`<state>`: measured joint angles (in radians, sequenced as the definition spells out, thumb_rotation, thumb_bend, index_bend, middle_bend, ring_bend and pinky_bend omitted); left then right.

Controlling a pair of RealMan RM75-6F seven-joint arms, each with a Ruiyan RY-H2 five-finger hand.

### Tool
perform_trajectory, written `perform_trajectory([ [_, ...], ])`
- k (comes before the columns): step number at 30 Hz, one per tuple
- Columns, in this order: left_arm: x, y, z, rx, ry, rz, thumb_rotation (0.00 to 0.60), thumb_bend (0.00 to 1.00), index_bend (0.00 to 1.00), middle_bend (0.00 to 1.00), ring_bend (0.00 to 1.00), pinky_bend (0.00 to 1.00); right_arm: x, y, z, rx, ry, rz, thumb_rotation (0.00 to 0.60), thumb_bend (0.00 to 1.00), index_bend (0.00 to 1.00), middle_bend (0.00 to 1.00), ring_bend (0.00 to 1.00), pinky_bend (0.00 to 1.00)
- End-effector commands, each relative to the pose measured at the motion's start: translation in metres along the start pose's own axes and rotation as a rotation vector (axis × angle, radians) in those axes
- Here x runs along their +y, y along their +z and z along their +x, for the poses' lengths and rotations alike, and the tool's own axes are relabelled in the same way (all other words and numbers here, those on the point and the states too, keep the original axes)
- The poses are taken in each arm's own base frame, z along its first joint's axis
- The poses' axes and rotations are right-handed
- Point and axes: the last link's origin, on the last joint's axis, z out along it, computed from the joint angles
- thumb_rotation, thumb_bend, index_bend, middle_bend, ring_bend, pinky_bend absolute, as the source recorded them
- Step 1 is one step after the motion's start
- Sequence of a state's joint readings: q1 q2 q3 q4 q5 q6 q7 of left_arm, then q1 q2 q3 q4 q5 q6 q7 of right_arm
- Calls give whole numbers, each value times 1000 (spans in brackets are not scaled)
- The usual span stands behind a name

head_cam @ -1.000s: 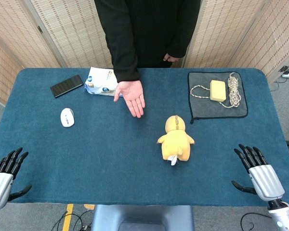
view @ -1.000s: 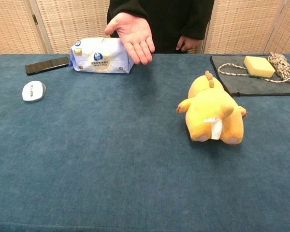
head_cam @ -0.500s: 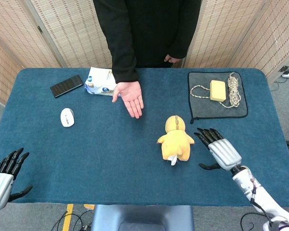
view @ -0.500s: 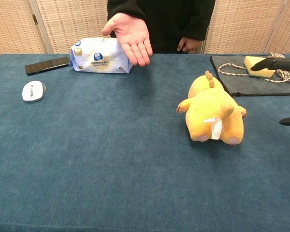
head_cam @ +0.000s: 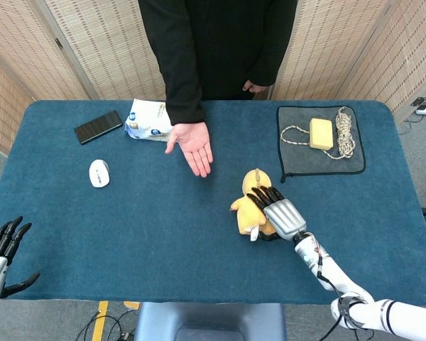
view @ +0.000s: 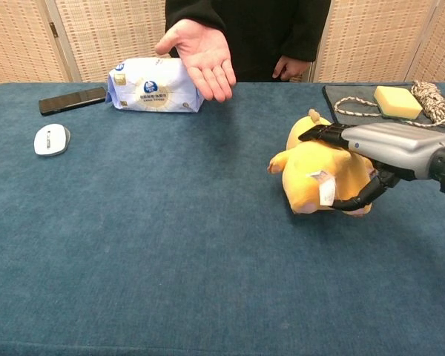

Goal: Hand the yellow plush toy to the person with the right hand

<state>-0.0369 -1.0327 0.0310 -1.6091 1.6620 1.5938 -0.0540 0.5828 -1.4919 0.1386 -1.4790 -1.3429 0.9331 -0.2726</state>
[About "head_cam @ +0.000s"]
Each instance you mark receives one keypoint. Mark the blue table cover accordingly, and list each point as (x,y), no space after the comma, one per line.
(145,231)

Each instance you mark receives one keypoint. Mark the person's hanging bare hand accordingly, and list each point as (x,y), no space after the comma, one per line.
(253,86)

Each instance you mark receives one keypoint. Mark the woven folding screen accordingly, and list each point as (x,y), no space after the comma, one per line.
(103,46)

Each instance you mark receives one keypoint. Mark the grey cloth with black edge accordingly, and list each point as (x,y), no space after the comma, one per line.
(341,161)

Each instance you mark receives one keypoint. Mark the white computer mouse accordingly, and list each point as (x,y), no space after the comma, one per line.
(99,173)

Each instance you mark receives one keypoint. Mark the person's black sleeved forearm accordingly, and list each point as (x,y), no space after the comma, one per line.
(179,60)

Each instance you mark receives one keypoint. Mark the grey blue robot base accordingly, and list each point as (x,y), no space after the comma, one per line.
(209,321)

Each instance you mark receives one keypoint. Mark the yellow plush toy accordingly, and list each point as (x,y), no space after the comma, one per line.
(250,209)

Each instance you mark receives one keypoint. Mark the yellow sponge block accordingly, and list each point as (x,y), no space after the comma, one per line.
(321,133)

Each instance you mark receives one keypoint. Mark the black smartphone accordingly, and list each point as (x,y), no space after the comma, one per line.
(98,126)

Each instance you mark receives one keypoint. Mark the person's black clothed torso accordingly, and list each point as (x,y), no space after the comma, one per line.
(234,46)

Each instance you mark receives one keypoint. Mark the yellow floor tape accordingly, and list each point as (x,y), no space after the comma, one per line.
(100,320)

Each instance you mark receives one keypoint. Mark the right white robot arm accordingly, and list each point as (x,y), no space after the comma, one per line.
(344,284)

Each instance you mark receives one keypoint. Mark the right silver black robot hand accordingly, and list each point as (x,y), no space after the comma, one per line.
(284,214)

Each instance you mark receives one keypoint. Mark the white tissue pack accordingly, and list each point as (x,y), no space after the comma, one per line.
(147,122)

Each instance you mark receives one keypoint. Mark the person's open bare hand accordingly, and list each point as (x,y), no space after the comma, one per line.
(196,145)

